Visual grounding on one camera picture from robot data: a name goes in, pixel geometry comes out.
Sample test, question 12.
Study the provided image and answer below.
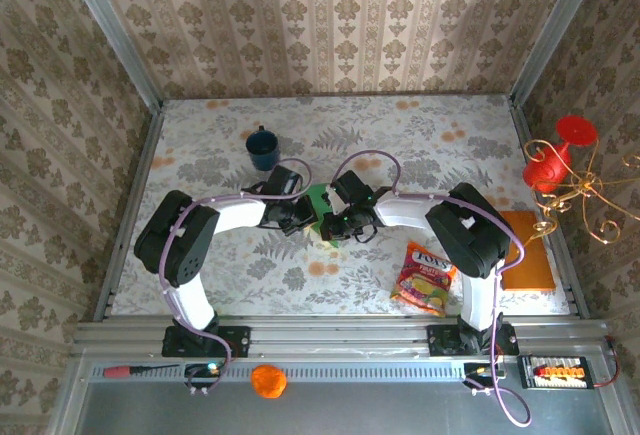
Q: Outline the orange flat board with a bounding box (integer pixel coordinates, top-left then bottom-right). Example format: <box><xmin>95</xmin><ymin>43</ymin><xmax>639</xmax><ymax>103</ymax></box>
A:
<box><xmin>499</xmin><ymin>210</ymin><xmax>557</xmax><ymax>292</ymax></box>

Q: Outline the grey slotted cable duct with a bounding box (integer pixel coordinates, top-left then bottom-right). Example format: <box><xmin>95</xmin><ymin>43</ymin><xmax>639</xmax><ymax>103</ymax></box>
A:
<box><xmin>87</xmin><ymin>358</ymin><xmax>526</xmax><ymax>384</ymax></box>

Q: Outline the green square paper sheet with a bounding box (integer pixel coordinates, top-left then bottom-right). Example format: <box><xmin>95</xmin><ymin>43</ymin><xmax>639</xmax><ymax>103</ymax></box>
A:
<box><xmin>305</xmin><ymin>182</ymin><xmax>351</xmax><ymax>250</ymax></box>

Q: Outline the aluminium mounting rail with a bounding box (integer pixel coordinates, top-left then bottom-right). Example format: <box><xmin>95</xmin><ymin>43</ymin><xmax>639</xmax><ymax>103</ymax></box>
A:
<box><xmin>69</xmin><ymin>315</ymin><xmax>614</xmax><ymax>357</ymax></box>

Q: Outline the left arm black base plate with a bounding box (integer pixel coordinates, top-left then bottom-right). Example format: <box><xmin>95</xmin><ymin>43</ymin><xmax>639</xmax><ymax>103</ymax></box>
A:
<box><xmin>160</xmin><ymin>325</ymin><xmax>251</xmax><ymax>359</ymax></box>

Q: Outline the red plastic vase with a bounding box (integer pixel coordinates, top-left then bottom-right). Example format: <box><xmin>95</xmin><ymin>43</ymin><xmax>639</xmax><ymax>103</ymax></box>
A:
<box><xmin>522</xmin><ymin>114</ymin><xmax>599</xmax><ymax>195</ymax></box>

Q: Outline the aluminium corner post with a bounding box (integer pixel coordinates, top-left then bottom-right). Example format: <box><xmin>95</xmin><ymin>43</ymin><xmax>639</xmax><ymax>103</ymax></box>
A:
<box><xmin>57</xmin><ymin>0</ymin><xmax>164</xmax><ymax>111</ymax></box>
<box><xmin>509</xmin><ymin>0</ymin><xmax>609</xmax><ymax>106</ymax></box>

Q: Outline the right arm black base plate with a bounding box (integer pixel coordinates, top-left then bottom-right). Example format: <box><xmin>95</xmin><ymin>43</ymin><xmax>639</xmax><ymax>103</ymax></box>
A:
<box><xmin>427</xmin><ymin>323</ymin><xmax>519</xmax><ymax>357</ymax></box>

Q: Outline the red handled screwdriver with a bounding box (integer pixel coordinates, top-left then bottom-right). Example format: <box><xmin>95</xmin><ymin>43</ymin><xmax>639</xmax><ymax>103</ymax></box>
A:
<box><xmin>103</xmin><ymin>363</ymin><xmax>180</xmax><ymax>380</ymax></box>

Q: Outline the orange crumpled ball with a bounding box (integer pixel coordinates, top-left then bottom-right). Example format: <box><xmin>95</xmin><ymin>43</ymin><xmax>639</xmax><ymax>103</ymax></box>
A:
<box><xmin>250</xmin><ymin>363</ymin><xmax>289</xmax><ymax>400</ymax></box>

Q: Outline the dark blue enamel mug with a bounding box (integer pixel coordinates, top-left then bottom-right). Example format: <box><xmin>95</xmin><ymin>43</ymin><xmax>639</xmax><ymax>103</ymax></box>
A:
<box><xmin>244</xmin><ymin>124</ymin><xmax>281</xmax><ymax>172</ymax></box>

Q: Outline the thin red wire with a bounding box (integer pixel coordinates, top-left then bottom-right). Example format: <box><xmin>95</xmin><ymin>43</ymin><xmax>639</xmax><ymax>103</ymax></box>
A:
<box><xmin>592</xmin><ymin>335</ymin><xmax>620</xmax><ymax>387</ymax></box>

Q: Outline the gold wire ornament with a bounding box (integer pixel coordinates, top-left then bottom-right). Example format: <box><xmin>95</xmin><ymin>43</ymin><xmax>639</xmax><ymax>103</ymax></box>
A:
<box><xmin>523</xmin><ymin>138</ymin><xmax>640</xmax><ymax>246</ymax></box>

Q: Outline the Fox's fruit candy bag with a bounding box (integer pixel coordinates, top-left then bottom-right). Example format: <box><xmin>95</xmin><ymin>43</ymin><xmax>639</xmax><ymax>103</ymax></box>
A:
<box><xmin>389</xmin><ymin>240</ymin><xmax>460</xmax><ymax>318</ymax></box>

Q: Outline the small controller board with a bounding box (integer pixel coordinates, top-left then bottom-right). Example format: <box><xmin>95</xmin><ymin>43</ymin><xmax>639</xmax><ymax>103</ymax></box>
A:
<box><xmin>183</xmin><ymin>361</ymin><xmax>224</xmax><ymax>390</ymax></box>
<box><xmin>462</xmin><ymin>361</ymin><xmax>507</xmax><ymax>390</ymax></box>

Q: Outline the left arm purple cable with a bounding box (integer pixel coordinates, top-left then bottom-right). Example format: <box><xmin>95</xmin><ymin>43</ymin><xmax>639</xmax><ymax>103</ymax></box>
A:
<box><xmin>159</xmin><ymin>157</ymin><xmax>314</xmax><ymax>397</ymax></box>

